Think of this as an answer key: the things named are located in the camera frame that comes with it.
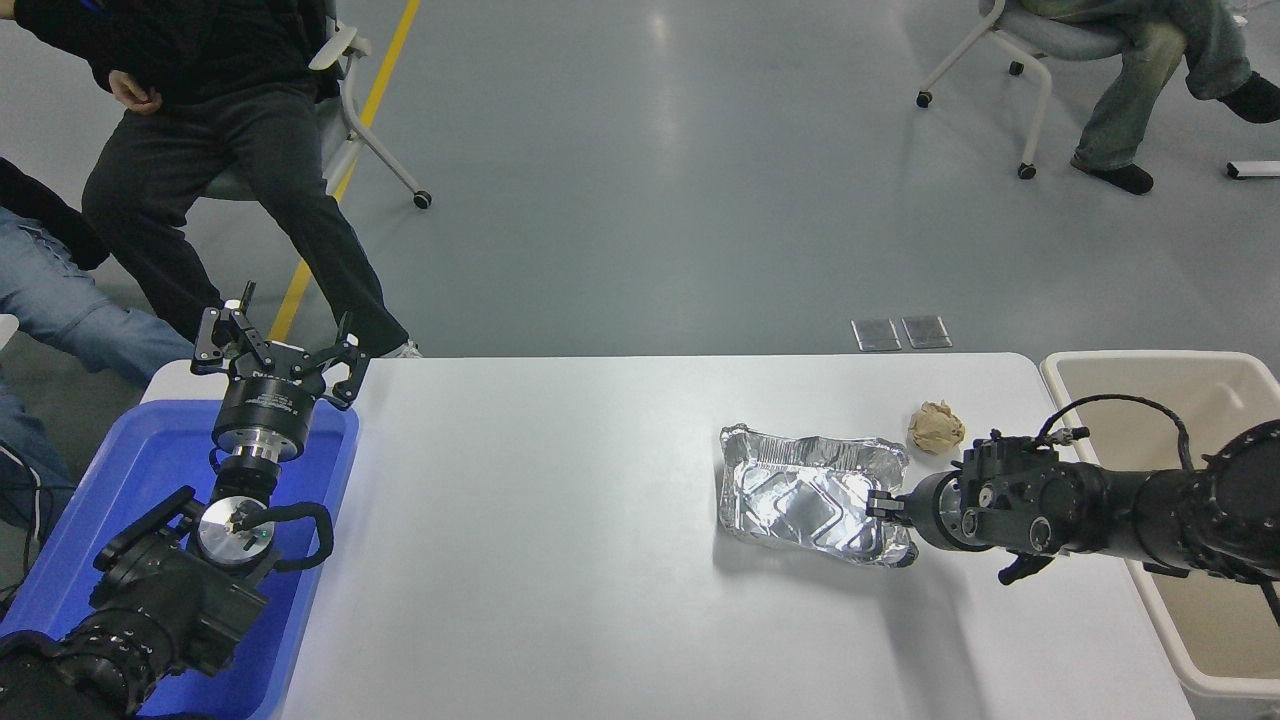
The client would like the silver foil tray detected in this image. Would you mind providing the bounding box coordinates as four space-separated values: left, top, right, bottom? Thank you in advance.
717 424 919 568

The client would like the person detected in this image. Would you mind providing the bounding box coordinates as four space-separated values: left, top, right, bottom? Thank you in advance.
1010 0 1280 196
0 158 196 536
10 0 422 359

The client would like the blue plastic tray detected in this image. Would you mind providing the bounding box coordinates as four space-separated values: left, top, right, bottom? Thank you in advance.
0 400 360 720

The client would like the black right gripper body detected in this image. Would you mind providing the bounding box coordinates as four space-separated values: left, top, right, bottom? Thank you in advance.
900 470 967 552

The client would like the person's hand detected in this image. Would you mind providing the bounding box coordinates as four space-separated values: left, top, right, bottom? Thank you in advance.
107 70 164 117

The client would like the white grey wheeled chair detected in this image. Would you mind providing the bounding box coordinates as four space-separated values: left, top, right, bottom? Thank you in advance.
917 0 1133 181
205 15 433 211

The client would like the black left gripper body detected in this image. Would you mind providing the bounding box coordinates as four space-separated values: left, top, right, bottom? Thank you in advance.
212 362 324 447

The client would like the large pale bin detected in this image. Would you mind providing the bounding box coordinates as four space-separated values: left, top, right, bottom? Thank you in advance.
1040 350 1280 720

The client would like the crumpled tan paper ball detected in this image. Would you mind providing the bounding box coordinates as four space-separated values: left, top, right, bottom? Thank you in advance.
908 400 967 456

